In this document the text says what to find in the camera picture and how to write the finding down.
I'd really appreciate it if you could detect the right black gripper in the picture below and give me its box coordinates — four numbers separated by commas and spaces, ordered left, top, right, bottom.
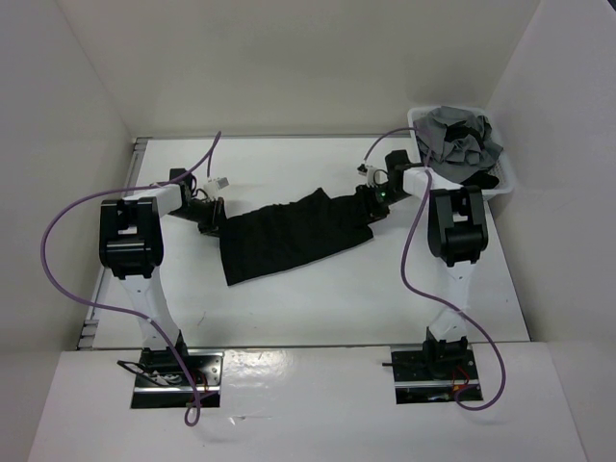
351, 184, 410, 228

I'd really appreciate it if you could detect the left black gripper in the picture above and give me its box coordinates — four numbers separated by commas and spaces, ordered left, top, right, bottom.
167, 196, 234, 241

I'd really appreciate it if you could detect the black skirt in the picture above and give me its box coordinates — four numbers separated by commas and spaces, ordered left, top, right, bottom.
219, 188, 373, 286

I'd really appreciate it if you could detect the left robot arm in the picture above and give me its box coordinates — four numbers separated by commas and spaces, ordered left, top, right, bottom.
99, 168, 225, 385

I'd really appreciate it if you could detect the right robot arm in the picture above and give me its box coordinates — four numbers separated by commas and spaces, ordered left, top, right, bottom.
357, 150, 488, 378

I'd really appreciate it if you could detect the black garment in basket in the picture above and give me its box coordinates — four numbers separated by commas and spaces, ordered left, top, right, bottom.
426, 122, 502, 190

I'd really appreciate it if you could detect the white plastic basket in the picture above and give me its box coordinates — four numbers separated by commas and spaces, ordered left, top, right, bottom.
407, 106, 516, 200

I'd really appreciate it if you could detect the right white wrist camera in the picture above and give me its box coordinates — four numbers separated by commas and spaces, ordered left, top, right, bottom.
357, 164, 389, 187

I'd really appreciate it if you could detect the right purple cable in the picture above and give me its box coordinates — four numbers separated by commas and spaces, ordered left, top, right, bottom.
359, 127, 506, 411

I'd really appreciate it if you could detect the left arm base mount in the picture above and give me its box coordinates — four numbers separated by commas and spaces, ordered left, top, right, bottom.
116, 349, 224, 409

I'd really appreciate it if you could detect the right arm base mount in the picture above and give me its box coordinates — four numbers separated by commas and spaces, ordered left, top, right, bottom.
382, 346, 483, 404

